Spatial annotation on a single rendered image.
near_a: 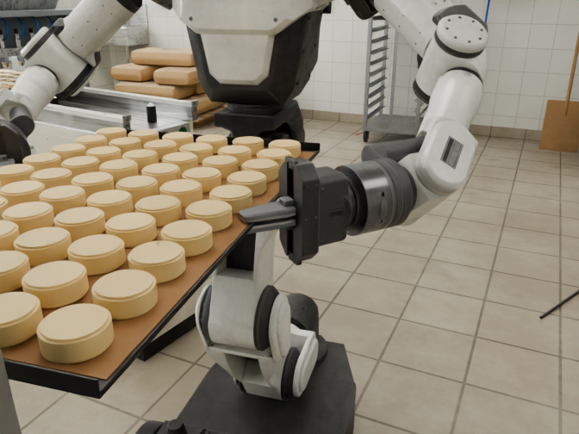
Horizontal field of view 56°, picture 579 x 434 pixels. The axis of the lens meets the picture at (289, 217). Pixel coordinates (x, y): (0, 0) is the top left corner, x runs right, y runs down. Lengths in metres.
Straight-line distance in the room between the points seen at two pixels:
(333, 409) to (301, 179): 1.09
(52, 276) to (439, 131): 0.48
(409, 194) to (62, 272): 0.40
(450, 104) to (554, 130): 4.35
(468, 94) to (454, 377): 1.37
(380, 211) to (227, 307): 0.60
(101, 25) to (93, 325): 0.89
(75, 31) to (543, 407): 1.73
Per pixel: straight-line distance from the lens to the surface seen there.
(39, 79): 1.20
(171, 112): 1.94
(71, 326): 0.41
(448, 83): 0.84
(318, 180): 0.60
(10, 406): 0.25
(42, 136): 2.01
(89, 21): 1.23
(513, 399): 2.02
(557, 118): 5.13
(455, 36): 0.86
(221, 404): 1.62
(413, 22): 0.95
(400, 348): 2.14
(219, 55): 1.07
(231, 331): 1.18
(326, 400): 1.62
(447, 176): 0.69
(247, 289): 1.14
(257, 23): 1.03
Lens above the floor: 1.24
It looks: 22 degrees down
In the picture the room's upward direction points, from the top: straight up
